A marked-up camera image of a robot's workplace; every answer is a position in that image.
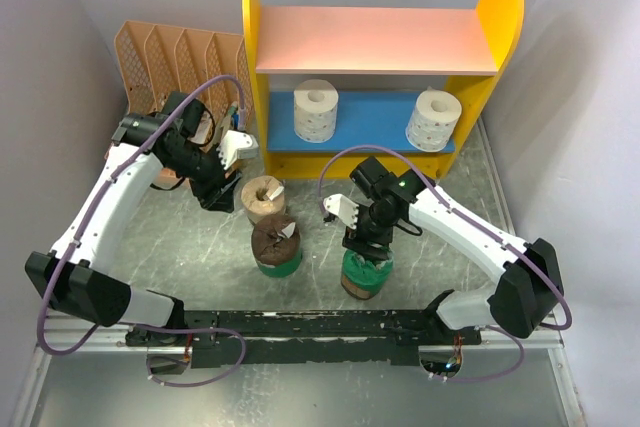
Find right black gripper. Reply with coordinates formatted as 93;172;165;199
341;202;399;262

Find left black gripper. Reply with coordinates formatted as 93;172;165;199
169;140;245;214

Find white dotted toilet paper roll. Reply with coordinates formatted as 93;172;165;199
293;79;339;143

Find white floral toilet paper roll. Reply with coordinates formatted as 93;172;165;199
405;89;462;153

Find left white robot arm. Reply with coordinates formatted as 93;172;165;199
25;92;258;346

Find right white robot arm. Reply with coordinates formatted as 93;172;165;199
323;157;564;345

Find yellow pink blue shelf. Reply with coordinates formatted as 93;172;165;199
242;0;525;179

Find items in file organizer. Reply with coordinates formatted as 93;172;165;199
191;102;239;151

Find beige wrapped paper roll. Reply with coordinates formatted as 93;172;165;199
241;176;286;225

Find brown green wrapped paper roll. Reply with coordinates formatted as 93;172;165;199
251;214;302;278

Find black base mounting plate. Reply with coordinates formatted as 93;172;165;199
124;308;484;369

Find orange plastic file organizer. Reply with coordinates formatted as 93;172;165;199
114;20;254;128

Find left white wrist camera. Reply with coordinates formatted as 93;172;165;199
216;130;259;170

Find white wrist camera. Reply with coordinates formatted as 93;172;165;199
216;130;259;170
322;194;360;232

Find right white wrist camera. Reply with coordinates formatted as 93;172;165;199
322;194;360;232

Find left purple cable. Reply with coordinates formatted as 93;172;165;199
37;74;248;388

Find aluminium rail frame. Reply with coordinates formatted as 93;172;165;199
35;121;566;353

